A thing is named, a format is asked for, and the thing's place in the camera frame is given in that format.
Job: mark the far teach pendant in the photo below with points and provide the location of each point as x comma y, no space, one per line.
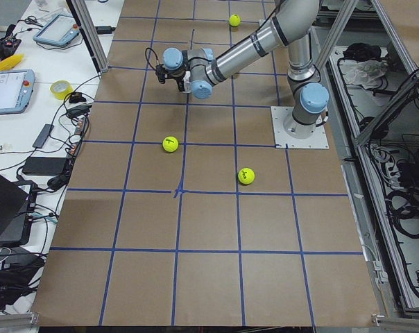
59,32

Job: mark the front Wilson tennis ball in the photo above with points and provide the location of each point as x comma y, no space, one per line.
170,144

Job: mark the black laptop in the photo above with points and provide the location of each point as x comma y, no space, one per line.
17,203

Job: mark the tennis ball near base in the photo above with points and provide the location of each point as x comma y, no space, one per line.
234,20
246,176

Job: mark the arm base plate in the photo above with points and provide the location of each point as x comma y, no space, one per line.
292,135

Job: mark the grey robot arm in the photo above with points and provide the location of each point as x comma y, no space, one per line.
197,71

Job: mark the aluminium frame post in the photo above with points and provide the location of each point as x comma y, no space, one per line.
84,21

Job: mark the near teach pendant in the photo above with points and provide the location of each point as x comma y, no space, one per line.
16,88

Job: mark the yellow corn toy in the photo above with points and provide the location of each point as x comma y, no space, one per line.
11,62

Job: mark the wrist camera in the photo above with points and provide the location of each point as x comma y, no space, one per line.
162,73

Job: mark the black power adapter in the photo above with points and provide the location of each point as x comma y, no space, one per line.
44,166

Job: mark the yellow tape roll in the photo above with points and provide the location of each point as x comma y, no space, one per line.
61,89

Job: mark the white crumpled cloth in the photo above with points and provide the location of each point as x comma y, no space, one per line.
367,74

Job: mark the teach pendant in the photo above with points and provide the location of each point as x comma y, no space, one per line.
16,88
59,32

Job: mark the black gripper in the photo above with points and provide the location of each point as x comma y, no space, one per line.
177,78

